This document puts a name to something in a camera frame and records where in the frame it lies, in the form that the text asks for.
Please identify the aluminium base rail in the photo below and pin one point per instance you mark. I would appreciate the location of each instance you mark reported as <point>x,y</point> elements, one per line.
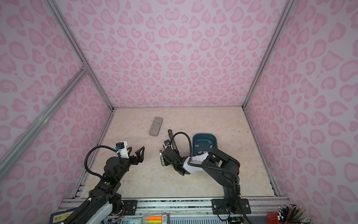
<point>198,210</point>

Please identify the red container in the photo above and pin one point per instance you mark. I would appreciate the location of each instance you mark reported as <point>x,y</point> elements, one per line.
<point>272,218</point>

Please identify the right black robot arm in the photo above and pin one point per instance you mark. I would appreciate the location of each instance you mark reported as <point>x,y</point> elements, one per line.
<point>223,168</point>

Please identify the teal plastic tray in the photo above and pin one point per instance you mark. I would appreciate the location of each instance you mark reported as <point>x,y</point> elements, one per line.
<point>202,143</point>

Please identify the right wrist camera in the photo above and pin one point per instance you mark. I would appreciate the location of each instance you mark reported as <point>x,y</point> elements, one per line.
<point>167,144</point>

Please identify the grey stone block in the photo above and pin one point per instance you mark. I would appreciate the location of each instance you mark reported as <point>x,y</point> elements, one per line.
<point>156,126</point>

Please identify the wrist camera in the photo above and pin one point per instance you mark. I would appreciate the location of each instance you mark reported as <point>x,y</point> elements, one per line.
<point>121,149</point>
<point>167,144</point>

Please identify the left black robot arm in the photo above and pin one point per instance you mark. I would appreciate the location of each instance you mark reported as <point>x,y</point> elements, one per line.
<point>104,200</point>

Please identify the blue book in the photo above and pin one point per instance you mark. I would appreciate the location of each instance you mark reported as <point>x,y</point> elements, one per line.
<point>58,217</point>

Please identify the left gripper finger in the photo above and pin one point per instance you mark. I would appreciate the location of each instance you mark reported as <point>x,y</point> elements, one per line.
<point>129,150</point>
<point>140,154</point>

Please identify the orange highlighter box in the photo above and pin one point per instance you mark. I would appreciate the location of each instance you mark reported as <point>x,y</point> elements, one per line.
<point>157,219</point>

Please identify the pencil holder with pencils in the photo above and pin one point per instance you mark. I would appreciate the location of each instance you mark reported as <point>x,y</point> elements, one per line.
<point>292,214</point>

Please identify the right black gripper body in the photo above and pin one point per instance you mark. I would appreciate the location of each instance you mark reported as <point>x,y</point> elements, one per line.
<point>167,162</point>

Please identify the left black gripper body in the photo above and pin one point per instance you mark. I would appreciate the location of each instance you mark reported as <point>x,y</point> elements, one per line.
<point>125,164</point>

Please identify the black stapler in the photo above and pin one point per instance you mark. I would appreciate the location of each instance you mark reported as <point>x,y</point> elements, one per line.
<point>171,140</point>

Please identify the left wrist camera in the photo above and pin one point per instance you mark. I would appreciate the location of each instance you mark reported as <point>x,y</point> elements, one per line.
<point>121,149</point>

